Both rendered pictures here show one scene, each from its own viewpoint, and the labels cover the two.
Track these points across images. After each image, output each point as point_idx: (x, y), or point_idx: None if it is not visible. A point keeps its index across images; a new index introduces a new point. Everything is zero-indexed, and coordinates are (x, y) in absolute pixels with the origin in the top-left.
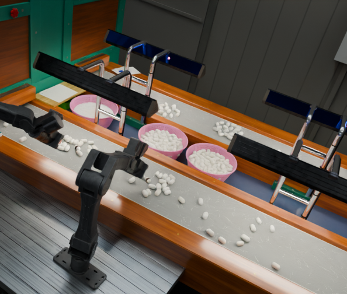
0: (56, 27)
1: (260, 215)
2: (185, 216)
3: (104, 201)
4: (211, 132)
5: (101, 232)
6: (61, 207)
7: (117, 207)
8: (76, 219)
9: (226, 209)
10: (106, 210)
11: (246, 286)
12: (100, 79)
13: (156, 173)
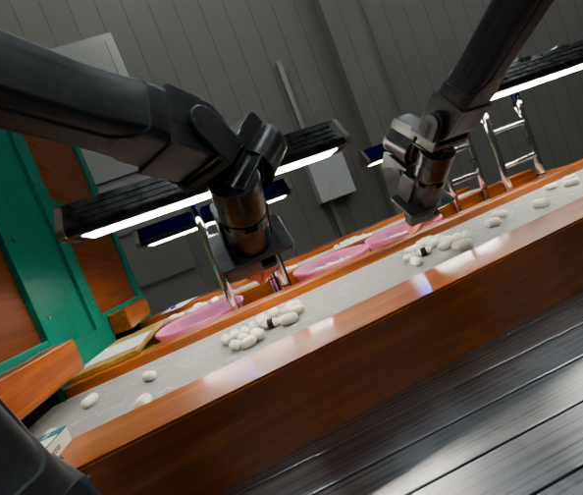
0: (48, 247)
1: (534, 192)
2: (538, 215)
3: (491, 256)
4: None
5: (581, 311)
6: (449, 383)
7: (521, 241)
8: (515, 353)
9: (517, 205)
10: (524, 260)
11: None
12: None
13: (410, 247)
